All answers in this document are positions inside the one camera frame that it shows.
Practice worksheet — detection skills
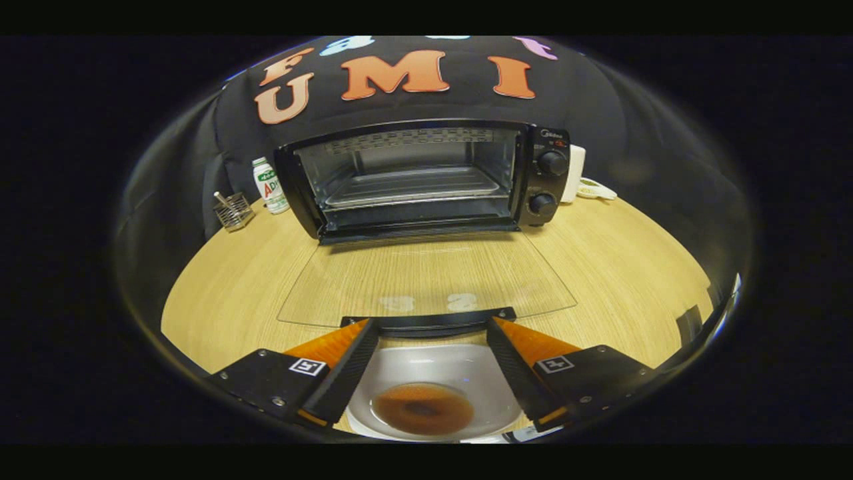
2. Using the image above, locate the white pop-up toaster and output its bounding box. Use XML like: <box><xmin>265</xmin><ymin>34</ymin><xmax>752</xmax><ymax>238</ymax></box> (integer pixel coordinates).
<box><xmin>561</xmin><ymin>145</ymin><xmax>587</xmax><ymax>203</ymax></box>

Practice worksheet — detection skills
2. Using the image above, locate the white plate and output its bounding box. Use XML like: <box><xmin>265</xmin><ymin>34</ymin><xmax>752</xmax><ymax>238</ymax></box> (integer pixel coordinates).
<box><xmin>345</xmin><ymin>343</ymin><xmax>524</xmax><ymax>442</ymax></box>

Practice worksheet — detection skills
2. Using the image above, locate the black toaster oven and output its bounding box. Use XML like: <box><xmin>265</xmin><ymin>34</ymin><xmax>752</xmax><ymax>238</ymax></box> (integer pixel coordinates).
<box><xmin>273</xmin><ymin>119</ymin><xmax>578</xmax><ymax>339</ymax></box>

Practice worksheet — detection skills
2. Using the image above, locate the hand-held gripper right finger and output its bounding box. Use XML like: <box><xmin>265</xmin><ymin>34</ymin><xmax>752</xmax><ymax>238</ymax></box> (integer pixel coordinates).
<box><xmin>486</xmin><ymin>317</ymin><xmax>658</xmax><ymax>433</ymax></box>

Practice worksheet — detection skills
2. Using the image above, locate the metal mesh utensil holder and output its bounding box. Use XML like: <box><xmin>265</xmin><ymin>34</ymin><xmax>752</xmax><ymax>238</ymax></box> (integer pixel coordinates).
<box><xmin>213</xmin><ymin>191</ymin><xmax>255</xmax><ymax>232</ymax></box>

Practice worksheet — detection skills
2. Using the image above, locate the glazed brown donut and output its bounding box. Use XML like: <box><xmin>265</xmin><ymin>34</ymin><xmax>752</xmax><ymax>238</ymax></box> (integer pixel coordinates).
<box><xmin>372</xmin><ymin>382</ymin><xmax>475</xmax><ymax>436</ymax></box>

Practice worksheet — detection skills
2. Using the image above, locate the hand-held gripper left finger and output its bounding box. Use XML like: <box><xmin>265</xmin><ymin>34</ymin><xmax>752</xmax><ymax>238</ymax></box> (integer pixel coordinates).
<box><xmin>205</xmin><ymin>318</ymin><xmax>381</xmax><ymax>429</ymax></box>

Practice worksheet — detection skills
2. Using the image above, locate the small white dish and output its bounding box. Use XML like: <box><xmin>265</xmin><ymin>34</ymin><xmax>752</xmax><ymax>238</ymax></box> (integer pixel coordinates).
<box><xmin>577</xmin><ymin>177</ymin><xmax>618</xmax><ymax>201</ymax></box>

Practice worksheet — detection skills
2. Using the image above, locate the white bottle with green label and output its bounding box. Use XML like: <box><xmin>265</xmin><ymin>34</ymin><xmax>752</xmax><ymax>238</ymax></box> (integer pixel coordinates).
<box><xmin>252</xmin><ymin>157</ymin><xmax>291</xmax><ymax>215</ymax></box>

